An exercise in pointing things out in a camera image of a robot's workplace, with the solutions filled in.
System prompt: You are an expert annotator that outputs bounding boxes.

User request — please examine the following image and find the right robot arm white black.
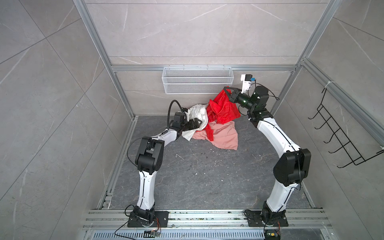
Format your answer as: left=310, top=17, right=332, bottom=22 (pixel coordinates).
left=224, top=86, right=312, bottom=226

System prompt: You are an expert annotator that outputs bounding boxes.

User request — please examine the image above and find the aluminium frame profile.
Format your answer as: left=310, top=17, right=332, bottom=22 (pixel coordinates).
left=74, top=0, right=135, bottom=120

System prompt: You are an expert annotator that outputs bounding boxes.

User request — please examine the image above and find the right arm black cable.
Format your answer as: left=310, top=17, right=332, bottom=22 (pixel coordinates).
left=254, top=81, right=280, bottom=102

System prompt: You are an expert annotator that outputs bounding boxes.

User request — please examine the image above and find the black wire hook rack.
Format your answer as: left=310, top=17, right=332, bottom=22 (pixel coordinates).
left=308, top=88, right=384, bottom=169

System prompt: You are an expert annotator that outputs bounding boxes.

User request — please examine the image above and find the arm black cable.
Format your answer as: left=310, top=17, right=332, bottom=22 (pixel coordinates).
left=166, top=99, right=184, bottom=130
left=254, top=81, right=280, bottom=102

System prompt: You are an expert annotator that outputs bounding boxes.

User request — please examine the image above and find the white wire mesh basket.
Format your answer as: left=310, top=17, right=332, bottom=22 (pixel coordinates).
left=162, top=67, right=234, bottom=95

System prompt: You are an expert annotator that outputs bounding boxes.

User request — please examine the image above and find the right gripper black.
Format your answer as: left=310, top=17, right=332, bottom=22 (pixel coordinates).
left=224, top=86, right=257, bottom=113

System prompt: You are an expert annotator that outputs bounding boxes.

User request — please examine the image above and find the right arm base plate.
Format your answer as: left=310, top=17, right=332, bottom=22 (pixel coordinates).
left=243, top=209, right=289, bottom=227

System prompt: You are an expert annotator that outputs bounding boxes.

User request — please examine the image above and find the red cloth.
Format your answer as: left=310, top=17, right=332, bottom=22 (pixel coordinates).
left=207, top=90, right=241, bottom=124

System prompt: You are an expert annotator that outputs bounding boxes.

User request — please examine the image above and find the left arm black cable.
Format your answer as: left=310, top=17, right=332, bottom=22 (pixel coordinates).
left=166, top=99, right=184, bottom=130

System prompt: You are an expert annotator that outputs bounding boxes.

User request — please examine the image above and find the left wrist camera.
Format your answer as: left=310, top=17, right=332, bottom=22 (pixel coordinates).
left=183, top=108, right=191, bottom=122

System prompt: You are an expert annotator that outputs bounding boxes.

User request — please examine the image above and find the white cloth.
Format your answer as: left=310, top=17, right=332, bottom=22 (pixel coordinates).
left=182, top=104, right=209, bottom=141

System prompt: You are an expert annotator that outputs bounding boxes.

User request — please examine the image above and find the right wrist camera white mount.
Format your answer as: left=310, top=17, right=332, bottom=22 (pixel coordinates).
left=241, top=74, right=256, bottom=94

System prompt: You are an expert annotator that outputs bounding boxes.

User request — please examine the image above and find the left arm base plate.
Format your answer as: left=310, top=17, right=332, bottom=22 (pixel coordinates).
left=127, top=211, right=170, bottom=228

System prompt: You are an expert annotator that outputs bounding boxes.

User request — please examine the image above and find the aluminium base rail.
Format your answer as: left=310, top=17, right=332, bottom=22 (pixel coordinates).
left=81, top=209, right=332, bottom=231

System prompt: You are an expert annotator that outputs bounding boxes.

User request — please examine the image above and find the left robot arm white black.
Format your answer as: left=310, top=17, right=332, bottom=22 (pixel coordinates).
left=133, top=112, right=203, bottom=226

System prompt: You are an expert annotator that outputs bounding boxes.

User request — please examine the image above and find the pink cloth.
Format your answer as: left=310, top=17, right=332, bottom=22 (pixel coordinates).
left=193, top=121, right=239, bottom=151

